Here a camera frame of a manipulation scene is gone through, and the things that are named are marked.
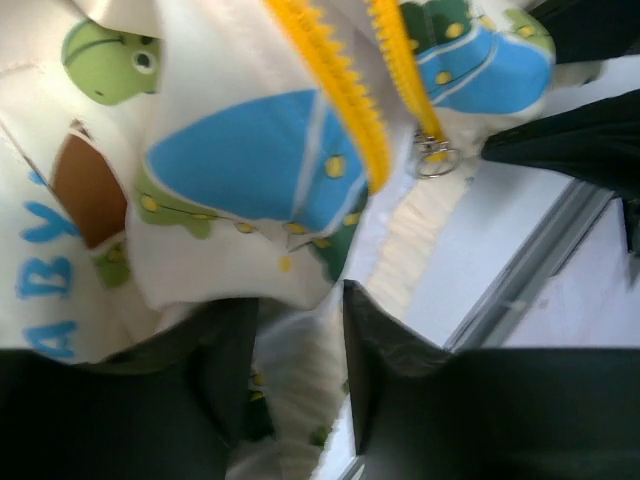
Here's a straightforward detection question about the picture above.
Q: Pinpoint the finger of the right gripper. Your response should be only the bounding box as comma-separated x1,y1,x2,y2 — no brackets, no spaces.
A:
482,94,639,200
529,0,639,64

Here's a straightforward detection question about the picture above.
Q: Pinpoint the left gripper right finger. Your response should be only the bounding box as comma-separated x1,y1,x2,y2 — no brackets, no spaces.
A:
343,280,639,479

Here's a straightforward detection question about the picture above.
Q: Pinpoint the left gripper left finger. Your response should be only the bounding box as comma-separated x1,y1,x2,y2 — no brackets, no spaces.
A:
1,298,259,479

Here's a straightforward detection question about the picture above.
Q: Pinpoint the silver zipper pull ring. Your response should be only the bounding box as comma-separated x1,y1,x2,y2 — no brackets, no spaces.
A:
412,130,461,180

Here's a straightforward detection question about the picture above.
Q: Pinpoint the yellow cream dinosaur print jacket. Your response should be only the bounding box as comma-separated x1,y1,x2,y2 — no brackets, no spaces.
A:
1,1,603,479

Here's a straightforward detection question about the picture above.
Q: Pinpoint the aluminium table front rail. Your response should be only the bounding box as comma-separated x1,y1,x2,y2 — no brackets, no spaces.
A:
342,182,611,479

